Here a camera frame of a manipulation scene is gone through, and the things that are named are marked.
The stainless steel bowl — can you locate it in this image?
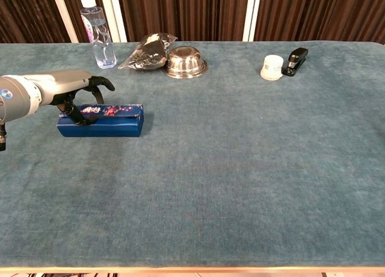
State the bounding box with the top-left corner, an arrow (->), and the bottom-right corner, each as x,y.
162,46 -> 209,79

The blue glasses case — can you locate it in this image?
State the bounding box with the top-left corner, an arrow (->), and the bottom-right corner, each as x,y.
56,103 -> 144,139

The white frame post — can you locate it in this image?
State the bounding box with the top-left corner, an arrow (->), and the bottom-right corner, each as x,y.
50,0 -> 79,43
99,0 -> 128,43
242,0 -> 262,42

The plastic bag with black cloth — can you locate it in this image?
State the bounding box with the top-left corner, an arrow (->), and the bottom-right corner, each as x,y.
117,32 -> 179,70

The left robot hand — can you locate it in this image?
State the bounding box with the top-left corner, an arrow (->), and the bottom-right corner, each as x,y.
38,69 -> 116,126

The blue table cloth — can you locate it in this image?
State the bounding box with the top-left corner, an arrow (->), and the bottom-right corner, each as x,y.
0,40 -> 385,269

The black remote device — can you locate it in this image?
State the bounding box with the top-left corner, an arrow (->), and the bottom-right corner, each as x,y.
282,47 -> 309,77

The clear plastic water bottle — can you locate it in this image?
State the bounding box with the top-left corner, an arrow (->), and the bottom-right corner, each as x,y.
79,0 -> 117,69

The dark brown curtain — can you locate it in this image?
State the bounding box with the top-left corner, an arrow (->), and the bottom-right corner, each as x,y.
0,0 -> 385,45

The small white jar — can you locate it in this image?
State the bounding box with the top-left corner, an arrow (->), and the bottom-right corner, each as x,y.
260,54 -> 285,81

